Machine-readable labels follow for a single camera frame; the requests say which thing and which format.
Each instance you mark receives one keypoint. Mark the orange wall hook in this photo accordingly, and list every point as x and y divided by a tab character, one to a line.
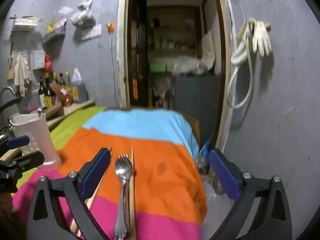
110	27

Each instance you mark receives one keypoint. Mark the wall wire rack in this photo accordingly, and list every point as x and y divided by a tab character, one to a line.
55	29

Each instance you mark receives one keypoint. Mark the wall socket plate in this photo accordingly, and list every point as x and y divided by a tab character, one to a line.
90	33

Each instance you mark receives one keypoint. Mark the white wall box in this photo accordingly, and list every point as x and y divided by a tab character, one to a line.
37	59

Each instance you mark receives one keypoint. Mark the large steel spoon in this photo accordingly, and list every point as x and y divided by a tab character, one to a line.
123	170

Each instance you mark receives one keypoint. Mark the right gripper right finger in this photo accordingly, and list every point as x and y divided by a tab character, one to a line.
272	219

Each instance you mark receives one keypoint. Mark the white pillow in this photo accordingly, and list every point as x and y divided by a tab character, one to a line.
208	51

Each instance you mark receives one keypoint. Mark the dark wine bottle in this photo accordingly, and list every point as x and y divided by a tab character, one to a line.
42	94

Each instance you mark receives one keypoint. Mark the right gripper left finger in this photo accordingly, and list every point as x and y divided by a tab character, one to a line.
46	219

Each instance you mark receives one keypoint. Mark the lone wooden chopstick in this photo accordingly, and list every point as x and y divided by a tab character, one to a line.
132	217

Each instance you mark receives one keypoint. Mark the green box on shelf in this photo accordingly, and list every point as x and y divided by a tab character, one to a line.
157	67

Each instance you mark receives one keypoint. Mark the hanging beige towel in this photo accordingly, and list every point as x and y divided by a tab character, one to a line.
22	76

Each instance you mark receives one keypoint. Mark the hanging grey plastic bag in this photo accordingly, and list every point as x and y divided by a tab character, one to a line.
84	18

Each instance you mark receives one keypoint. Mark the cream rubber glove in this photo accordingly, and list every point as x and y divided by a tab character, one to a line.
257	32

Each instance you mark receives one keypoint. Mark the clear plastic bag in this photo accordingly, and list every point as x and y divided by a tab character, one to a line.
189	65

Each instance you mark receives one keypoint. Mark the grey cabinet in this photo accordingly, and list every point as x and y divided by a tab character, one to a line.
198	97

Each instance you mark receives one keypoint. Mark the red plastic bag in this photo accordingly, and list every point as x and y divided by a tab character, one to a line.
48	64

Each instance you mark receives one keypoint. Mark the large cooking oil jug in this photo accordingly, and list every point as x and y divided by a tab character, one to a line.
78	88

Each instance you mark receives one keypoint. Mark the steel fork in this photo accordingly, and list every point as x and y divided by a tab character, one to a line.
121	156

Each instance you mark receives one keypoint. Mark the white plastic utensil holder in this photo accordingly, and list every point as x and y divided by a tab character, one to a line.
34	125

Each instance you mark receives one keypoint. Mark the dark sauce bottle yellow label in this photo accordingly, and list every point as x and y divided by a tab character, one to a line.
50	96

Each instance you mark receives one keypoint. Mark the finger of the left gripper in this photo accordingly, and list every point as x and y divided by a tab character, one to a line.
7	144
16	167

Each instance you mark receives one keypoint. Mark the wooden cutting board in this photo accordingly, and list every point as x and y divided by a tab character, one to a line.
51	111

